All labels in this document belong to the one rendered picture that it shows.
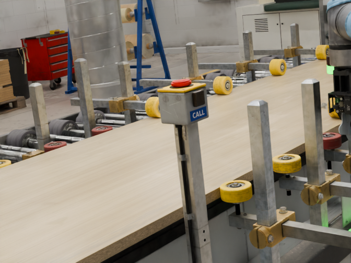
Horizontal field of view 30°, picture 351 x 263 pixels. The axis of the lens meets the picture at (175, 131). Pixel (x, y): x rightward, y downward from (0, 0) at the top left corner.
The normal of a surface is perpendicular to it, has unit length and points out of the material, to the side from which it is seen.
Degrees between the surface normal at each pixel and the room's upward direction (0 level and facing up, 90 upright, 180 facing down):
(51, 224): 0
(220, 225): 90
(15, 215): 0
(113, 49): 90
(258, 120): 90
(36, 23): 90
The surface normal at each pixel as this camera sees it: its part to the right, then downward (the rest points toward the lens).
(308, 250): -0.11, -0.97
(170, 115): -0.63, 0.25
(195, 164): 0.77, 0.07
